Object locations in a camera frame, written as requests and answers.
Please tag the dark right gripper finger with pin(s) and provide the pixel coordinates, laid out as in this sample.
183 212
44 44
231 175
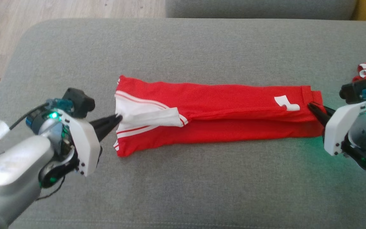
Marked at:
329 111
319 114

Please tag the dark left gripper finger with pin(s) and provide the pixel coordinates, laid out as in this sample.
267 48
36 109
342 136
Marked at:
108 130
106 121

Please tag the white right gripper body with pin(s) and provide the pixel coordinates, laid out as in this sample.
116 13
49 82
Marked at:
342 127

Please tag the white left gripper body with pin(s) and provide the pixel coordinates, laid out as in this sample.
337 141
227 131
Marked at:
86 149

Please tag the red shirt white sleeves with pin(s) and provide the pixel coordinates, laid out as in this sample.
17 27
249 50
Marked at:
218 108

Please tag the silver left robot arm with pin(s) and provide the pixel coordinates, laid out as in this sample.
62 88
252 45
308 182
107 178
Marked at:
11 168

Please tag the grey sofa seat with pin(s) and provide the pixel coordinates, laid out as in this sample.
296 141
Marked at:
202 184

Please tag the grey sofa cushion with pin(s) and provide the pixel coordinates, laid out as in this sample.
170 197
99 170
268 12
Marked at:
259 8

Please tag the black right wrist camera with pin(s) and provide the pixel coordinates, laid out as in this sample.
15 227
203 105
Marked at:
354 90

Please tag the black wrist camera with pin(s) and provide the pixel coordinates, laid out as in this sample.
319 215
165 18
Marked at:
78 101
354 90

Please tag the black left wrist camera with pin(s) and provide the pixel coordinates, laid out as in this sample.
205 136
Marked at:
78 101

